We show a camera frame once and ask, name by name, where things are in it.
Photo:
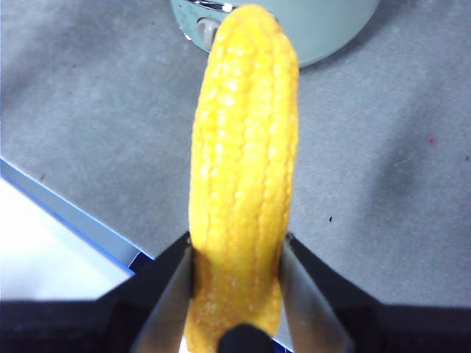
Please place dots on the pale green electric pot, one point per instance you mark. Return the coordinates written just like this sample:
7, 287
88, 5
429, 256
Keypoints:
324, 29

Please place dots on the yellow corn cob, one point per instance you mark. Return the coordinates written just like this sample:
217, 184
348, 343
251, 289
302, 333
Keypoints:
243, 147

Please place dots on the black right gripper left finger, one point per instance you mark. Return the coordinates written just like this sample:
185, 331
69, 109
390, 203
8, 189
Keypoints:
110, 323

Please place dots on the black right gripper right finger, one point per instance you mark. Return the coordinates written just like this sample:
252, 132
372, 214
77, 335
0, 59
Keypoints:
368, 327

